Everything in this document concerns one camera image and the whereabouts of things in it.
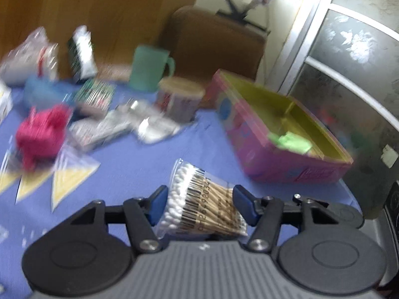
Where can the green striped packet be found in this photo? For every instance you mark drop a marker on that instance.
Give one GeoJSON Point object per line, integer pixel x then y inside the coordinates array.
{"type": "Point", "coordinates": [95, 95]}

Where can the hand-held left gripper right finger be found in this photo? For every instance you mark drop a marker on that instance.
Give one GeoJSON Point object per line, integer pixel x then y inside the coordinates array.
{"type": "Point", "coordinates": [244, 205]}

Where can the blue pouch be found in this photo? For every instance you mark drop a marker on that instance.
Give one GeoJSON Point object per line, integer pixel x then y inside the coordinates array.
{"type": "Point", "coordinates": [40, 90]}

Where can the brown chair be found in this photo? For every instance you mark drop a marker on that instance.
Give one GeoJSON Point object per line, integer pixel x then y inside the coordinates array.
{"type": "Point", "coordinates": [215, 43]}

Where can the pink tin box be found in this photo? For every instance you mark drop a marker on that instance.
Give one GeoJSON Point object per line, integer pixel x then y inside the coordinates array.
{"type": "Point", "coordinates": [265, 162]}

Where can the blue tablecloth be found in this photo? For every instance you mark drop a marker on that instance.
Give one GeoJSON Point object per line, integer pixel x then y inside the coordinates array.
{"type": "Point", "coordinates": [131, 168]}

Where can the pink fuzzy cloth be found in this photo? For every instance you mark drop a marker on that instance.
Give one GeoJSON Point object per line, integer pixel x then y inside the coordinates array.
{"type": "Point", "coordinates": [40, 135]}

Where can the black and white packet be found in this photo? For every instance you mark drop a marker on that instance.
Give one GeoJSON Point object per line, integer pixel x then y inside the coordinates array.
{"type": "Point", "coordinates": [81, 53]}

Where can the printed paper cup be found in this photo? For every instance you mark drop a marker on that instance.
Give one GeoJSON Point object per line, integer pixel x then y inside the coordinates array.
{"type": "Point", "coordinates": [179, 101]}

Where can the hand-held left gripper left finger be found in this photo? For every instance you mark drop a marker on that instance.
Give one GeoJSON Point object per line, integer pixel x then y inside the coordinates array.
{"type": "Point", "coordinates": [158, 205]}

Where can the clear plastic bag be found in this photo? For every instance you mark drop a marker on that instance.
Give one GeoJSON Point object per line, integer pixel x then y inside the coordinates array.
{"type": "Point", "coordinates": [25, 59]}

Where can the cotton swab pack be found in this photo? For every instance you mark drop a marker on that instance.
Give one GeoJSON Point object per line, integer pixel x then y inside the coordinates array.
{"type": "Point", "coordinates": [199, 199]}

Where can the yellow triangle clear bag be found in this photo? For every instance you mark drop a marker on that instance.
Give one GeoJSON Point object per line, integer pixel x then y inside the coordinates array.
{"type": "Point", "coordinates": [29, 185]}
{"type": "Point", "coordinates": [68, 177]}
{"type": "Point", "coordinates": [4, 177]}

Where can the wooden board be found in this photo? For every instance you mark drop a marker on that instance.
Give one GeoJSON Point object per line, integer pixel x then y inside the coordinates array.
{"type": "Point", "coordinates": [109, 12]}

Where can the silver foil packet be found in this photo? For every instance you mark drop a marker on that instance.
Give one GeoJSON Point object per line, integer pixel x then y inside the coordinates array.
{"type": "Point", "coordinates": [156, 124]}
{"type": "Point", "coordinates": [99, 129]}

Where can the frosted glass window frame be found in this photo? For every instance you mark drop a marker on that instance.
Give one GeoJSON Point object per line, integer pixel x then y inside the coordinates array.
{"type": "Point", "coordinates": [349, 53]}

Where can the white box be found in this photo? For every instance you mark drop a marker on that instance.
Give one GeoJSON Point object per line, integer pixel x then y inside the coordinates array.
{"type": "Point", "coordinates": [4, 101]}

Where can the black tape cross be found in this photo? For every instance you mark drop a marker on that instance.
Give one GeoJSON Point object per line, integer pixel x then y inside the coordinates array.
{"type": "Point", "coordinates": [233, 14]}

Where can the green plastic mug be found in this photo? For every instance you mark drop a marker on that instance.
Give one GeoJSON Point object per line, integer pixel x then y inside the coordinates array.
{"type": "Point", "coordinates": [148, 68]}

